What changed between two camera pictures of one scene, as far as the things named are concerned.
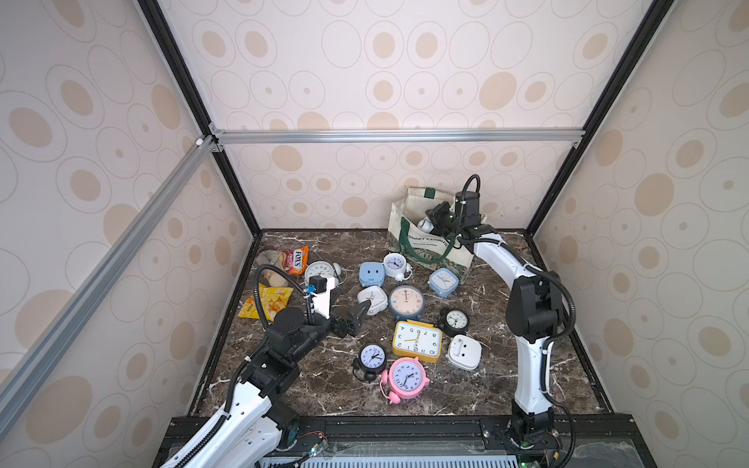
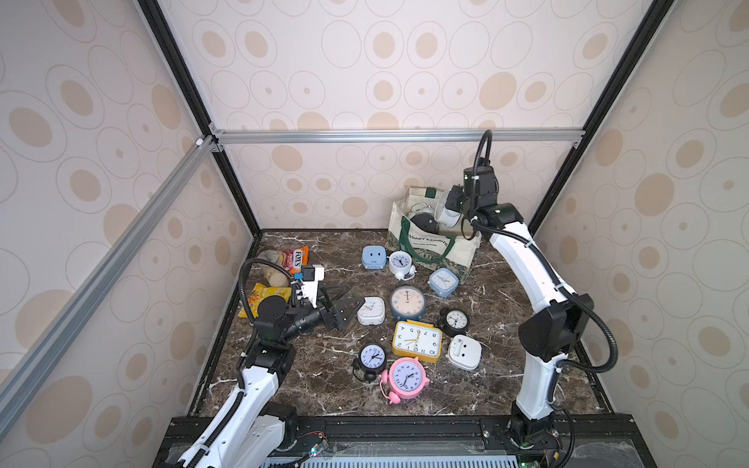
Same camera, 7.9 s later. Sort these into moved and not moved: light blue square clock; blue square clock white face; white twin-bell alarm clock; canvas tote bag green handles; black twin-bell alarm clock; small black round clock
Moved: white twin-bell alarm clock; light blue square clock
Not moved: canvas tote bag green handles; black twin-bell alarm clock; small black round clock; blue square clock white face
